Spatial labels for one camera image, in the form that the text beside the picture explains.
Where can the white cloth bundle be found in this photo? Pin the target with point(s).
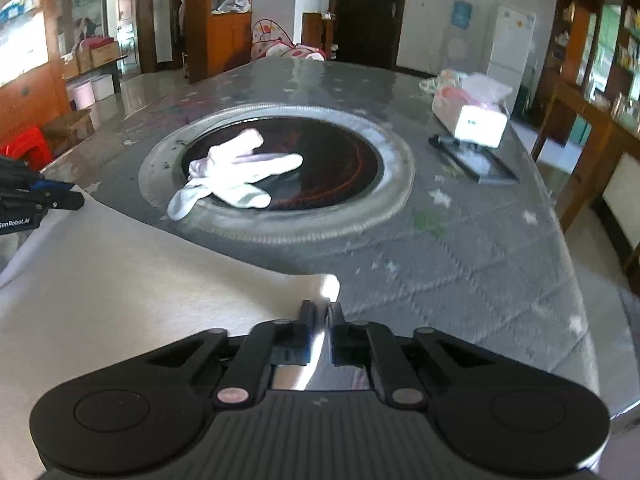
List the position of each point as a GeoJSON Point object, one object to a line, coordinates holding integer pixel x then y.
{"type": "Point", "coordinates": [232, 5]}

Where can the red plastic stool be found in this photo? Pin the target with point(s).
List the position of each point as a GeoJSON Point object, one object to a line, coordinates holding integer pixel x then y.
{"type": "Point", "coordinates": [25, 147]}

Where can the red dotted play tent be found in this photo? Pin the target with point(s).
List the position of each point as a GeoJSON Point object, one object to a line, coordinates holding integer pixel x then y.
{"type": "Point", "coordinates": [280, 45]}

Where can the small pastel clothes pile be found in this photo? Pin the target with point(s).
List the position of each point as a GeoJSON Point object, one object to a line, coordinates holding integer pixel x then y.
{"type": "Point", "coordinates": [445, 80]}

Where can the wooden stool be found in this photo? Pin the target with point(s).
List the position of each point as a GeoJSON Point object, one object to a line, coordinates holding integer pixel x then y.
{"type": "Point", "coordinates": [67, 127]}

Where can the wooden sideboard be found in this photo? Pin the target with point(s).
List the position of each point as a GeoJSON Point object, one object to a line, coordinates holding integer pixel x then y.
{"type": "Point", "coordinates": [590, 125]}

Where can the black phone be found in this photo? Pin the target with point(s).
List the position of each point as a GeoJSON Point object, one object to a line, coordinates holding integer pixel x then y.
{"type": "Point", "coordinates": [480, 165]}

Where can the wooden glass display cabinet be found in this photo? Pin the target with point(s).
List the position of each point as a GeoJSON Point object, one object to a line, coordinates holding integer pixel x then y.
{"type": "Point", "coordinates": [585, 30]}

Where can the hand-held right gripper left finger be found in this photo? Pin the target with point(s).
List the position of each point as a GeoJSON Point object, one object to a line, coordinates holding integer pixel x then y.
{"type": "Point", "coordinates": [300, 345]}

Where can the pink bucket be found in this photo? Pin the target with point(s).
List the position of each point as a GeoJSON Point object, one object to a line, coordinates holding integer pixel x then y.
{"type": "Point", "coordinates": [81, 95]}

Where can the dark wooden door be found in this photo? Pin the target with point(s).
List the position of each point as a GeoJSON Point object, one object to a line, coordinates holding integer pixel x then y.
{"type": "Point", "coordinates": [370, 10]}

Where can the wall landscape picture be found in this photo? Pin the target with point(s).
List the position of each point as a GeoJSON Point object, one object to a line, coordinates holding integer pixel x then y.
{"type": "Point", "coordinates": [80, 5]}

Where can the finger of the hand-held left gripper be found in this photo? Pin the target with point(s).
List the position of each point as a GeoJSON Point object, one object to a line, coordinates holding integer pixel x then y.
{"type": "Point", "coordinates": [50, 188]}
{"type": "Point", "coordinates": [60, 201]}

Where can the white bucket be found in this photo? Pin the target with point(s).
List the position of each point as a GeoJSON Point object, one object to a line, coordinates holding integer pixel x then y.
{"type": "Point", "coordinates": [104, 87]}

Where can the round black cooktop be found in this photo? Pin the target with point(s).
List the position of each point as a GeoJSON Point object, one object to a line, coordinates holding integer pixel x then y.
{"type": "Point", "coordinates": [340, 170]}

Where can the white pink tissue box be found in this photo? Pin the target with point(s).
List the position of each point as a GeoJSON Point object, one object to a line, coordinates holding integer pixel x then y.
{"type": "Point", "coordinates": [475, 125]}

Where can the white water dispenser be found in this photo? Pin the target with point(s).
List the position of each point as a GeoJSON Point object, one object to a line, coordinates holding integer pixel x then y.
{"type": "Point", "coordinates": [456, 52]}

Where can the white refrigerator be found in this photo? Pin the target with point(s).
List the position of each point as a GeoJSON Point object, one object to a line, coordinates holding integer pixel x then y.
{"type": "Point", "coordinates": [510, 40]}

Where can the wooden shelf cabinet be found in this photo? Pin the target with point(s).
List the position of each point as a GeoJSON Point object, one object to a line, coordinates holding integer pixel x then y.
{"type": "Point", "coordinates": [227, 45]}

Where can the large glass-front wooden cabinet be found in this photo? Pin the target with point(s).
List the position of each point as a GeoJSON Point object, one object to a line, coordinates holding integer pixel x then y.
{"type": "Point", "coordinates": [30, 85]}

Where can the cream fleece garment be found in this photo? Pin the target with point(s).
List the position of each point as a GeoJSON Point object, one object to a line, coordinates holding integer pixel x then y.
{"type": "Point", "coordinates": [125, 285]}

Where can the cardboard box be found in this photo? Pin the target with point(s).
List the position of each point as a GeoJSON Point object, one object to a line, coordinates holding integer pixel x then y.
{"type": "Point", "coordinates": [105, 55]}
{"type": "Point", "coordinates": [84, 61]}

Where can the blue water bottle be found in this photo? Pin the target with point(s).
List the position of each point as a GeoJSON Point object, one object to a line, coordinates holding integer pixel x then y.
{"type": "Point", "coordinates": [462, 14]}

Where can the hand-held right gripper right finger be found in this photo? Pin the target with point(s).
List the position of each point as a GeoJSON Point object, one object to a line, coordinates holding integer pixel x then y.
{"type": "Point", "coordinates": [342, 345]}

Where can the small wooden cabinet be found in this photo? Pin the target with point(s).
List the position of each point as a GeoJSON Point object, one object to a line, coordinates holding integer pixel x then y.
{"type": "Point", "coordinates": [315, 35]}

